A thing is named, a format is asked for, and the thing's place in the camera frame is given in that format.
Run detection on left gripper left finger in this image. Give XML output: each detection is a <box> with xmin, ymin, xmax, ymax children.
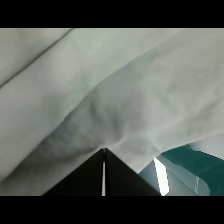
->
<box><xmin>42</xmin><ymin>148</ymin><xmax>105</xmax><ymax>197</ymax></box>

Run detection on white garment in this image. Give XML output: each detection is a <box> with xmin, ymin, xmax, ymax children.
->
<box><xmin>0</xmin><ymin>27</ymin><xmax>224</xmax><ymax>197</ymax></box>

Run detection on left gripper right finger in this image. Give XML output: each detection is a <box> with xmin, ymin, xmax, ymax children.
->
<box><xmin>104</xmin><ymin>148</ymin><xmax>162</xmax><ymax>197</ymax></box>

